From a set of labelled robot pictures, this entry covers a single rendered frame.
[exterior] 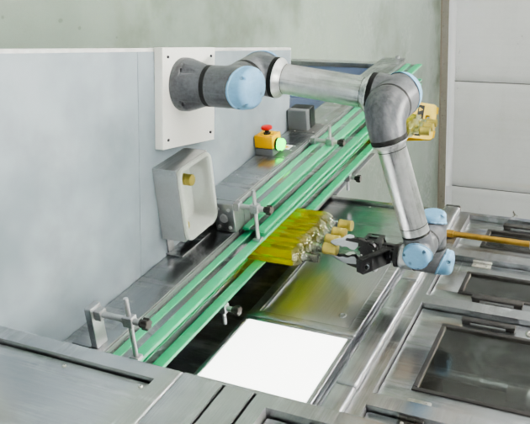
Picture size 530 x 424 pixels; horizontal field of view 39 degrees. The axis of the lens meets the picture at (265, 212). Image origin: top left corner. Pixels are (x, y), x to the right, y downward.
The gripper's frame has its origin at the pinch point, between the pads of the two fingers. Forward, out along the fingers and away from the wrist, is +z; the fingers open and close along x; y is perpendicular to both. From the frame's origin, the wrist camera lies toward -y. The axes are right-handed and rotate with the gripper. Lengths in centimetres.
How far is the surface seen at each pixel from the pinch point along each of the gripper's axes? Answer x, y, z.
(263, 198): 13.6, 1.0, 23.3
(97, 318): 14, -74, 30
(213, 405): 21, -99, -18
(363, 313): -12.4, -12.6, -13.4
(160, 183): 29, -29, 40
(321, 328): -12.5, -23.7, -5.1
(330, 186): -3, 52, 23
